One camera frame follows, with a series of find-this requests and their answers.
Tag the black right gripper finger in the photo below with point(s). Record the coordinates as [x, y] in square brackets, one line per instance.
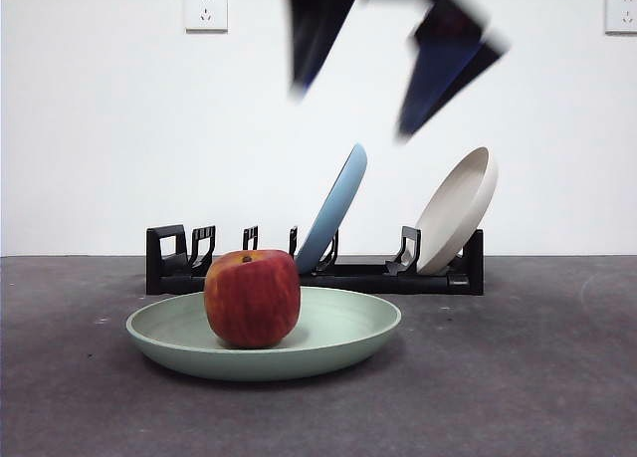
[313, 34]
[438, 73]

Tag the red apple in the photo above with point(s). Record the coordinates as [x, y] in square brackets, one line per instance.
[251, 302]

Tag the green round plate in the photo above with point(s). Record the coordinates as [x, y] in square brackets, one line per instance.
[348, 337]

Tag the cream round plate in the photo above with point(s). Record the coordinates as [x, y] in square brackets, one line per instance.
[458, 213]

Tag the blue round plate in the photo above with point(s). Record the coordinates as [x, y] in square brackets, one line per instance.
[333, 208]

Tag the black plate rack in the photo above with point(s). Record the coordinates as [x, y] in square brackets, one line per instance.
[423, 283]

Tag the white wall socket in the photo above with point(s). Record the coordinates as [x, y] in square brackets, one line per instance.
[206, 9]
[622, 11]

